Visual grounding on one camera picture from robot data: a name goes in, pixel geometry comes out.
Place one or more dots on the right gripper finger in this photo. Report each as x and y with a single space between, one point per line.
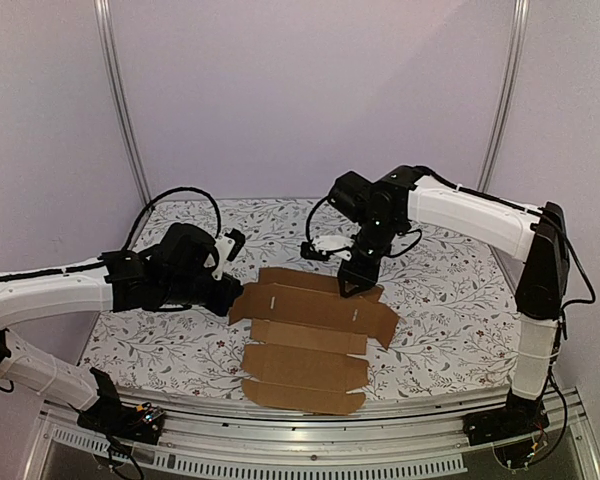
365 284
345 285

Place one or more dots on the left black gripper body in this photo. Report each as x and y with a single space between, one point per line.
183 291

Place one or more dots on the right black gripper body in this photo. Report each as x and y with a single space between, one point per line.
358 270

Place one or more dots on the brown cardboard box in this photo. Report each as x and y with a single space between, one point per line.
308 343

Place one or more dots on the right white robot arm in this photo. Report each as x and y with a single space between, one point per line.
532 235

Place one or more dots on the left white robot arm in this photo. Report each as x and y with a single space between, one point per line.
31 295

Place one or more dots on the floral patterned table mat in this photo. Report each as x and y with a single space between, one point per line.
443 319

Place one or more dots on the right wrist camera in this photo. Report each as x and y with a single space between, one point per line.
323 247

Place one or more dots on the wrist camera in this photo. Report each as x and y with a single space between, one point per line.
225 249
323 247

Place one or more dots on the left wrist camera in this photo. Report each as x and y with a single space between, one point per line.
225 249

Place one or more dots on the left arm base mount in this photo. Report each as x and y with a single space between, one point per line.
109 416

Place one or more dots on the aluminium front rail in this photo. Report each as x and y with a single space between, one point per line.
419 438

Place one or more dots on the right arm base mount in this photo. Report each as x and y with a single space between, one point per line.
517 417

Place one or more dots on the right aluminium frame post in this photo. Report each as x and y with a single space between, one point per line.
506 94

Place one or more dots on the aluminium frame post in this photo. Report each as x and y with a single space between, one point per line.
104 21
506 94

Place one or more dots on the left aluminium frame post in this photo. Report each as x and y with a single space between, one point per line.
104 21

